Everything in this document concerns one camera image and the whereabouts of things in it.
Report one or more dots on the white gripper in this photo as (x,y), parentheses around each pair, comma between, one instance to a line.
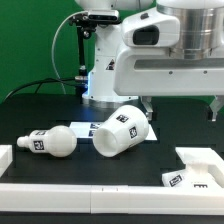
(152,72)

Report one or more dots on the white lamp base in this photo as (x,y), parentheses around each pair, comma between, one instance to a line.
(204,168)

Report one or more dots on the white lamp bulb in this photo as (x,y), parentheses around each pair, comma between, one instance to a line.
(59,141)

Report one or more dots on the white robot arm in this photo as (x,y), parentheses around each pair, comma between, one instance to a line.
(188,29)

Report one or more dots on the white lamp shade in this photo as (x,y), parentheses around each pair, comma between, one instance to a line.
(126,127)

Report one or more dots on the white paper marker sheet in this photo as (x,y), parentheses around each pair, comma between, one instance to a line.
(87,129)

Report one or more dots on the white left wall block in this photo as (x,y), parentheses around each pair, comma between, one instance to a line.
(6,158)

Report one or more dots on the white front wall bar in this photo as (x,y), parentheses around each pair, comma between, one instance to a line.
(110,199)

